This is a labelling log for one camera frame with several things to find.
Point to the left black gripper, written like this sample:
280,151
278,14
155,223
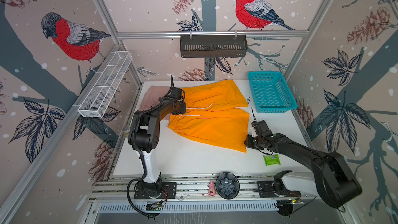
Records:
183,108

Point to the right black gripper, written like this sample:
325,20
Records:
248,142

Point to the pink shorts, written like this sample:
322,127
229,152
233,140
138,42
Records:
152,96

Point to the orange shorts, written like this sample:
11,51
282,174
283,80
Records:
214,116

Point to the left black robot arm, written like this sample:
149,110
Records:
144,137

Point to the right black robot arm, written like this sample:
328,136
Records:
330,177

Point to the green wipes packet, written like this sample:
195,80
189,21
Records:
272,160

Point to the teal plastic basket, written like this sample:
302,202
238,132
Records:
270,92

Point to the black hanging shelf basket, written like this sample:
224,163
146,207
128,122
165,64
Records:
213,46

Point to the black round flower-shaped bowl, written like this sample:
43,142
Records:
227,185

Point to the glass jar with lid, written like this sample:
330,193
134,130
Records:
126,130

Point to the small pink toy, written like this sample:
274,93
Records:
211,189

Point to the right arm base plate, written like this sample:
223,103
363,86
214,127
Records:
266,190

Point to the horizontal aluminium frame bar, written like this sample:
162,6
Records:
171,35

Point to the white wire mesh basket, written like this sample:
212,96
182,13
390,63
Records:
102,93

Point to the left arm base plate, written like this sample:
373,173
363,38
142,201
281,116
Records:
147,191

